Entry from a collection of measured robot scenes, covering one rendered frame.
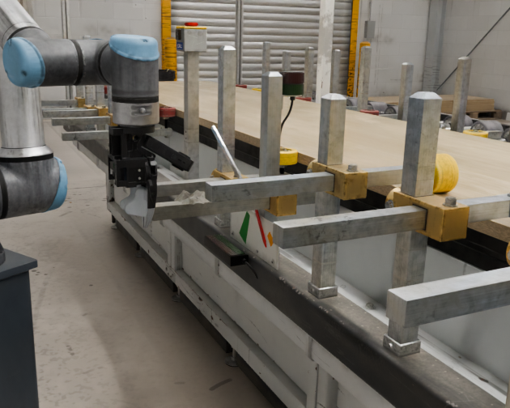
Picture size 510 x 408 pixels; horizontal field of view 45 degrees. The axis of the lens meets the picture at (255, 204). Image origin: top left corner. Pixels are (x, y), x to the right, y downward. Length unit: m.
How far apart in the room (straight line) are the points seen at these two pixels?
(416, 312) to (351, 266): 0.91
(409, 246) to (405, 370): 0.20
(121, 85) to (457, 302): 0.77
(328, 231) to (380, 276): 0.61
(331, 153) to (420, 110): 0.27
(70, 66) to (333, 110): 0.51
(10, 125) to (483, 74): 9.73
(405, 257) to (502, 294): 0.33
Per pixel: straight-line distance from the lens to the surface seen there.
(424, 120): 0.97
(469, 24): 11.29
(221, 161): 1.64
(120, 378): 2.37
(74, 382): 2.38
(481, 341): 1.25
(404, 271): 1.03
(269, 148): 1.40
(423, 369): 1.05
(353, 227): 0.88
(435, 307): 0.65
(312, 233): 0.84
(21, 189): 1.74
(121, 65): 1.21
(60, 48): 1.27
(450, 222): 0.94
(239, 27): 4.16
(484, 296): 0.70
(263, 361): 2.11
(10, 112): 1.75
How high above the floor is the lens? 1.21
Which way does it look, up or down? 15 degrees down
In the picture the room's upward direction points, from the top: 2 degrees clockwise
